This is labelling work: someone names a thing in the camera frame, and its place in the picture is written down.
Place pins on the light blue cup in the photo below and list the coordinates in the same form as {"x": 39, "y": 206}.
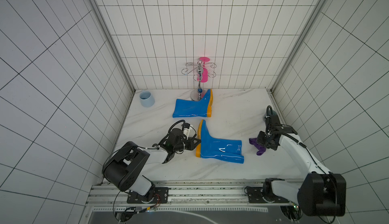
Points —
{"x": 147, "y": 99}

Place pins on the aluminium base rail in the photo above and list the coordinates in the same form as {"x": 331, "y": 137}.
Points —
{"x": 201, "y": 194}

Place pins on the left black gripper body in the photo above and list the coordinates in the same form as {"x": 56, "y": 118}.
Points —
{"x": 180, "y": 146}

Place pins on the purple cloth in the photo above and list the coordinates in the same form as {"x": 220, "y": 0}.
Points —
{"x": 260, "y": 149}

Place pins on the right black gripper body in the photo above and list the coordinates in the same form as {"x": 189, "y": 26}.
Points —
{"x": 263, "y": 139}

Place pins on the pink hanging brush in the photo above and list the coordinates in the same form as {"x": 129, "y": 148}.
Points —
{"x": 202, "y": 70}

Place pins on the chrome hook stand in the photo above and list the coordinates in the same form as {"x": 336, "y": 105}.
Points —
{"x": 191, "y": 68}

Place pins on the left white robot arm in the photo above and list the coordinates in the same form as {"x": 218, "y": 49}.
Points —
{"x": 124, "y": 168}

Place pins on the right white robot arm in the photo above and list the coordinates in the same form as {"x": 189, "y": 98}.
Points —
{"x": 322, "y": 193}

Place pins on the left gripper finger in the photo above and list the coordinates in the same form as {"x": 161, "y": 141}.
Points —
{"x": 194, "y": 140}
{"x": 191, "y": 145}

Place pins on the blue rubber boot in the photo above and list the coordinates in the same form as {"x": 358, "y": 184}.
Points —
{"x": 201, "y": 108}
{"x": 220, "y": 149}

